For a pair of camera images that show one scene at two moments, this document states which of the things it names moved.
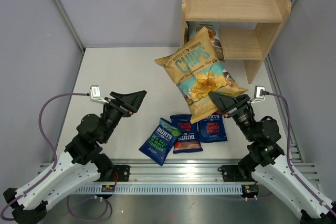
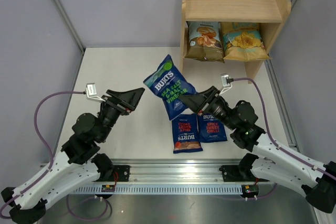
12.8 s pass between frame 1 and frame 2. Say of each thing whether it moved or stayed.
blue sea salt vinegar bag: moved
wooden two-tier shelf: stayed
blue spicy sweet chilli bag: stayed
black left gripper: stayed
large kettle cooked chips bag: moved
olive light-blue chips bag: stayed
